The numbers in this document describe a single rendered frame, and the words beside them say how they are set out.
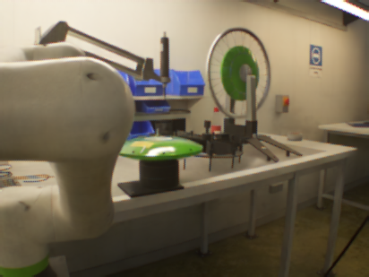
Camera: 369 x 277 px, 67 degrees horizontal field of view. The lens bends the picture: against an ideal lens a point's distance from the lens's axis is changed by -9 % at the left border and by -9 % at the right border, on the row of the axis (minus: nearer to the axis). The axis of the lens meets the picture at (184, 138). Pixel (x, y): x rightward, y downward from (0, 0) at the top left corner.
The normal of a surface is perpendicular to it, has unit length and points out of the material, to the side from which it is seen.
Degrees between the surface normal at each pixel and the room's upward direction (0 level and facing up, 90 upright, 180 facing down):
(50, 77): 49
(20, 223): 88
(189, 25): 90
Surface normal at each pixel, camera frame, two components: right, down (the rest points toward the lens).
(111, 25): 0.55, 0.13
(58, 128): 0.22, 0.36
